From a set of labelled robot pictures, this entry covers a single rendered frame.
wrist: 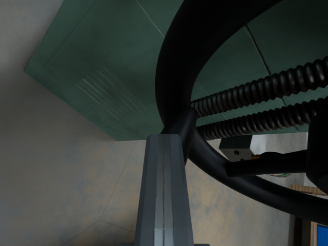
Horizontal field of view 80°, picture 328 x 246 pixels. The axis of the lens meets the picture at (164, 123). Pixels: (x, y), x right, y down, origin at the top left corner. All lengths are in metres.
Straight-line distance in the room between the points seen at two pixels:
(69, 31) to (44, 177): 0.53
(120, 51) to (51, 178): 0.57
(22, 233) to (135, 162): 0.48
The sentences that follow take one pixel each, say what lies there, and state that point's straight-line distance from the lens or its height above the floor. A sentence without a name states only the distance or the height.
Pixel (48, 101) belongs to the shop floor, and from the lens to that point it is 0.85.
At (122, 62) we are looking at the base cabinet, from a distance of 0.45.
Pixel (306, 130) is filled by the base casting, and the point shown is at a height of 0.73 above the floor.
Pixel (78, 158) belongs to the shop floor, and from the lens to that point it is 0.87.
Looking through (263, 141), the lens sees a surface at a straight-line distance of 0.56.
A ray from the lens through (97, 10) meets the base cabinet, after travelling 0.40.
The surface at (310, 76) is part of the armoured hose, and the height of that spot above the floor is 0.78.
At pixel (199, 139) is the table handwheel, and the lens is 0.20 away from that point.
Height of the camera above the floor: 0.82
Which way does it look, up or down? 47 degrees down
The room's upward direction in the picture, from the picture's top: 82 degrees clockwise
